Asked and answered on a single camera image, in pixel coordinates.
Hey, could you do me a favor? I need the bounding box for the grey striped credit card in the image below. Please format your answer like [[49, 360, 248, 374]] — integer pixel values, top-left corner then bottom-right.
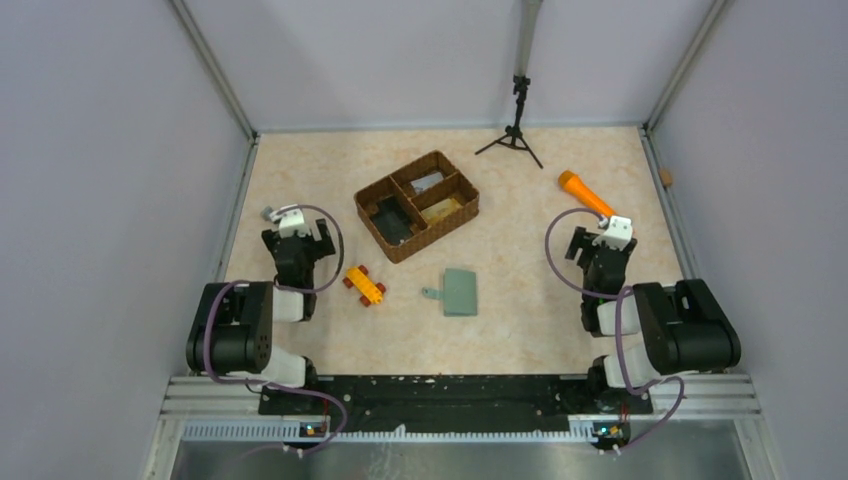
[[410, 171, 445, 194]]

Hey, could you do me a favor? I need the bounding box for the green card holder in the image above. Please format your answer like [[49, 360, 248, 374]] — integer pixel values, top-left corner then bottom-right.
[[421, 268, 478, 317]]

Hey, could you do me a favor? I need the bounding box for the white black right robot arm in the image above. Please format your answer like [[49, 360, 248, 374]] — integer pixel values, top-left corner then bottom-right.
[[565, 227, 742, 412]]

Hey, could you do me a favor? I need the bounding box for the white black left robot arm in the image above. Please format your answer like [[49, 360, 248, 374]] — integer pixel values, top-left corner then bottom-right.
[[185, 219, 337, 414]]

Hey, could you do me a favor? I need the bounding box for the yellow card in basket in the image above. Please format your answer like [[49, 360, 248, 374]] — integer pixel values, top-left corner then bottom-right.
[[421, 197, 463, 225]]

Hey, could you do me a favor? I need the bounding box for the orange red toy block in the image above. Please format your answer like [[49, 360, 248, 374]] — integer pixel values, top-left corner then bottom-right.
[[342, 265, 387, 307]]

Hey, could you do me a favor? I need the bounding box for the orange flashlight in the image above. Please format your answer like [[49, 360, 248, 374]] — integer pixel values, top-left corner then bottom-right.
[[557, 170, 617, 218]]

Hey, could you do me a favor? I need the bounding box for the black item in basket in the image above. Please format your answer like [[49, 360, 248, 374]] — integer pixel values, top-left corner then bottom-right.
[[369, 197, 413, 246]]

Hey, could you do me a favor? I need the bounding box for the small wooden block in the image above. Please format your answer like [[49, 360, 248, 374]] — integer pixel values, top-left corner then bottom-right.
[[658, 168, 673, 188]]

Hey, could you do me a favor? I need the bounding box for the brown wicker divided basket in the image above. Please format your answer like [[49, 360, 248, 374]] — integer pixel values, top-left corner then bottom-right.
[[353, 150, 480, 264]]

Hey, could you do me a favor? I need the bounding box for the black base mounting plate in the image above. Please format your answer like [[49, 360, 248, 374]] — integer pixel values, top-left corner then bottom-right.
[[258, 374, 653, 434]]

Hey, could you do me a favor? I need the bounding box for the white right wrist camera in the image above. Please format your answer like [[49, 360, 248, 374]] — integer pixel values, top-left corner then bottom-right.
[[592, 215, 634, 251]]

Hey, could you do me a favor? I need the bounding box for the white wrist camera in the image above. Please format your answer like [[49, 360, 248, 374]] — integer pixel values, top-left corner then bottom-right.
[[270, 205, 312, 238], [592, 215, 634, 251]]

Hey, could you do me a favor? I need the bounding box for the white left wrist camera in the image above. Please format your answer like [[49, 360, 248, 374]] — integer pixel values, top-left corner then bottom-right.
[[270, 205, 312, 238]]

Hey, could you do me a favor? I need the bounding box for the black camera tripod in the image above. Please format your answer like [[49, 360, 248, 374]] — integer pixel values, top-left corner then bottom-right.
[[474, 76, 544, 169]]

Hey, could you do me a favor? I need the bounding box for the aluminium frame rail front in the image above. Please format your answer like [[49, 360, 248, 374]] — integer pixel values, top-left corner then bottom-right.
[[161, 374, 761, 445]]

